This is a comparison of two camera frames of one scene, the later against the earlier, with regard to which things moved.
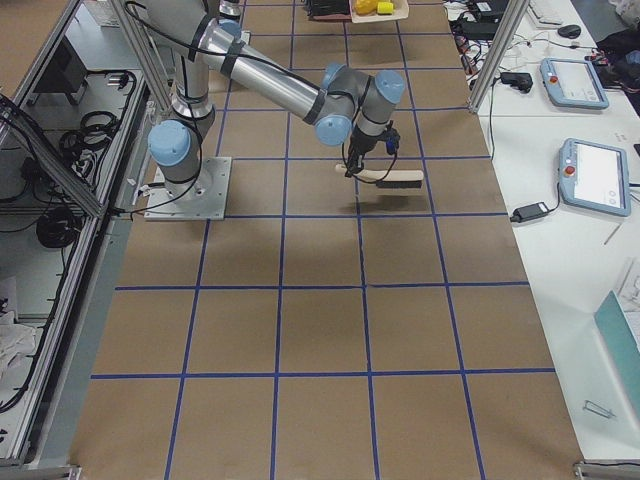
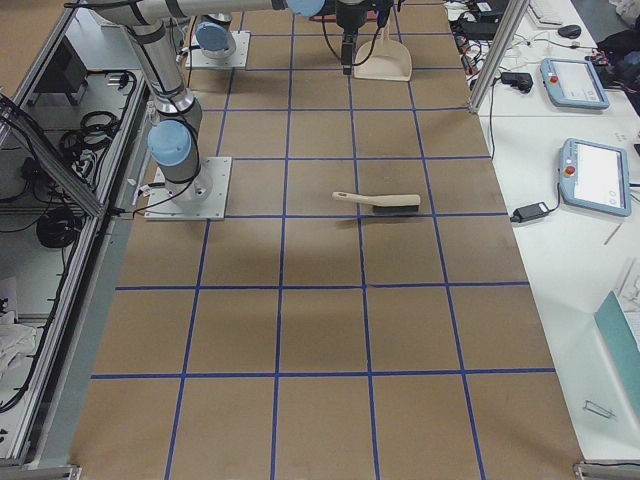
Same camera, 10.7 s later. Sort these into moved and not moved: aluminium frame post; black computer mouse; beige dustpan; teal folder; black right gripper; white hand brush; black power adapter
Moved: white hand brush; black right gripper; beige dustpan
Not moved: black computer mouse; aluminium frame post; black power adapter; teal folder
